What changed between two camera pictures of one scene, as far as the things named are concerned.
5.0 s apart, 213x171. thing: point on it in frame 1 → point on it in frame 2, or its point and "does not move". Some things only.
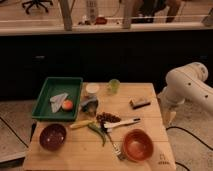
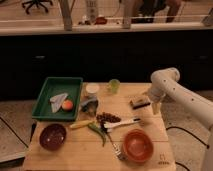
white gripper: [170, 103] → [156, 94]
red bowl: [138, 145] does not move
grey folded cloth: [57, 101] does not move
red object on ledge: [100, 20] does not move
